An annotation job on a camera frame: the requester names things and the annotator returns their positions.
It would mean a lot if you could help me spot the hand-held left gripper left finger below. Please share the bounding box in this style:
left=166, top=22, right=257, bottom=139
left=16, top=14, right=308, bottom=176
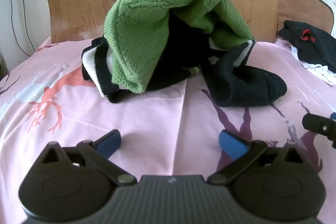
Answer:
left=39, top=130, right=137, bottom=186

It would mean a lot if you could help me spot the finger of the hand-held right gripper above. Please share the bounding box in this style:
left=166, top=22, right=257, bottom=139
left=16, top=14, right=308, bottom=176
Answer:
left=302, top=113, right=336, bottom=149

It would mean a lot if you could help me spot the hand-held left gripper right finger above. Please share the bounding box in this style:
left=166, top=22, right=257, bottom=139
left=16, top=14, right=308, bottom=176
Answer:
left=207, top=130, right=306, bottom=186

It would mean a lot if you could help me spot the green and black knit sweater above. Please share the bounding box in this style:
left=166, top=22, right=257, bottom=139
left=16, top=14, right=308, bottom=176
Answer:
left=81, top=0, right=288, bottom=107

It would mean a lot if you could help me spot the pink printed bedsheet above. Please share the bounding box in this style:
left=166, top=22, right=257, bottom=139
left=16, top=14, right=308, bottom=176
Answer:
left=0, top=36, right=336, bottom=224

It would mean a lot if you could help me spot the white garment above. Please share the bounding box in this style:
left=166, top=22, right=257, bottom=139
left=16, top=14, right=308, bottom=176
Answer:
left=290, top=47, right=336, bottom=86

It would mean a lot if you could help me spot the black sweater with red cuffs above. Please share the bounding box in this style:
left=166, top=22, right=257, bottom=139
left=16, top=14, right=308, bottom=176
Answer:
left=278, top=20, right=336, bottom=73

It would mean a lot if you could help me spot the brown dotted mat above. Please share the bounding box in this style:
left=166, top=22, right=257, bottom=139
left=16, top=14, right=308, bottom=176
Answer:
left=276, top=0, right=335, bottom=38

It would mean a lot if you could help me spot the black wall cable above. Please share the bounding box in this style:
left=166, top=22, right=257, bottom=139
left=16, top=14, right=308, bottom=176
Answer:
left=5, top=0, right=36, bottom=58

